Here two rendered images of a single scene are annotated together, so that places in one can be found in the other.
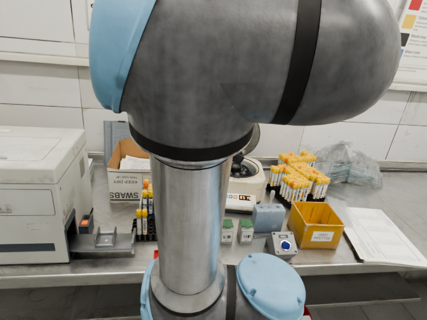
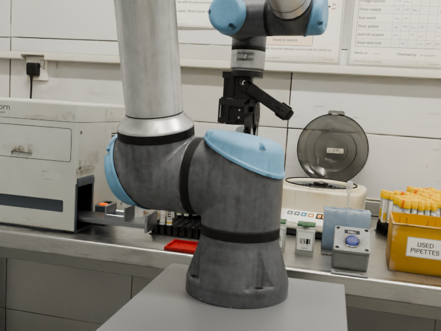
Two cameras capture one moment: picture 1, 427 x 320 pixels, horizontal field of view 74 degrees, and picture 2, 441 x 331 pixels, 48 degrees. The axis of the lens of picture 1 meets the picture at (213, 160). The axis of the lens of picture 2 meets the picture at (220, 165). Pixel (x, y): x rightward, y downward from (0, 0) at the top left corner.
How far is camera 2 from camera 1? 0.59 m
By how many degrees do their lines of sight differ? 29
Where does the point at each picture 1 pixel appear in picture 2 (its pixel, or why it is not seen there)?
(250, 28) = not seen: outside the picture
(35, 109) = not seen: hidden behind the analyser
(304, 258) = (390, 276)
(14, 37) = (86, 39)
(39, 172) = (64, 108)
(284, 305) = (239, 140)
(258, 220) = (328, 226)
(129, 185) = not seen: hidden behind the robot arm
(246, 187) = (327, 201)
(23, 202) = (44, 143)
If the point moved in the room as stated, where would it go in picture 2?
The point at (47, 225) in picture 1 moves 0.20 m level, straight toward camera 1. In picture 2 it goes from (60, 175) to (50, 190)
